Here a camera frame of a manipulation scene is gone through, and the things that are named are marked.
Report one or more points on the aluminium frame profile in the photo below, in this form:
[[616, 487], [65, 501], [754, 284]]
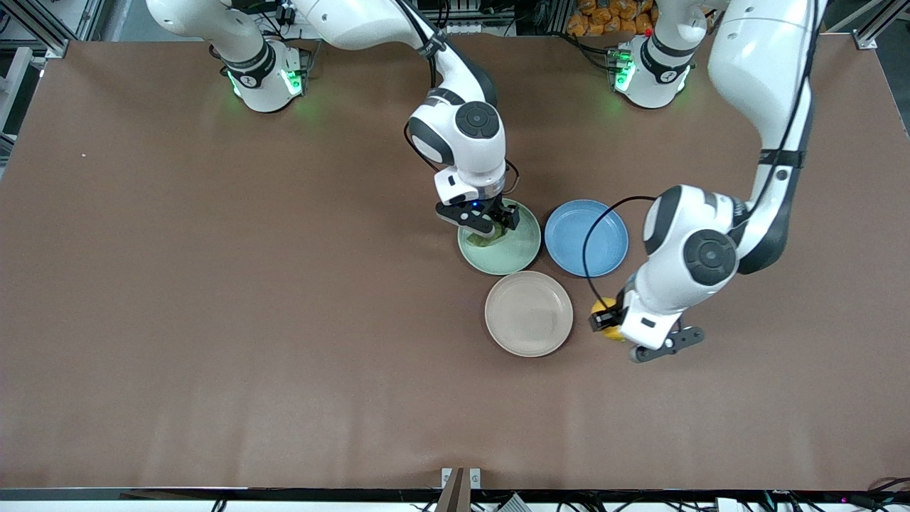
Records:
[[43, 28], [869, 32]]

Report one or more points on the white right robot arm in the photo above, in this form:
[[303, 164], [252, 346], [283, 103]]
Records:
[[455, 135]]

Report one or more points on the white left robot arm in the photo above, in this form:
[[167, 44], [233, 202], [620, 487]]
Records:
[[761, 64]]

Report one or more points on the blue round plate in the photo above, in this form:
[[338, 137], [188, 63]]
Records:
[[569, 242]]

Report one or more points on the cream round plate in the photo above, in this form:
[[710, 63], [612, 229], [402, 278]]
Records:
[[528, 313]]

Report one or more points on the yellow lemon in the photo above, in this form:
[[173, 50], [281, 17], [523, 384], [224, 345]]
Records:
[[614, 334]]

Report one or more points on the metal bracket on table edge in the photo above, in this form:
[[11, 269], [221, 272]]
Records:
[[461, 483]]

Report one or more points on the green lettuce leaf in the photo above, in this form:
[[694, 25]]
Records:
[[485, 240]]

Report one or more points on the bag of orange fruit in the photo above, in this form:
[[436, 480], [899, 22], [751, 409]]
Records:
[[604, 16]]

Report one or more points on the light green round plate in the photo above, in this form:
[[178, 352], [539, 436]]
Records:
[[508, 256]]

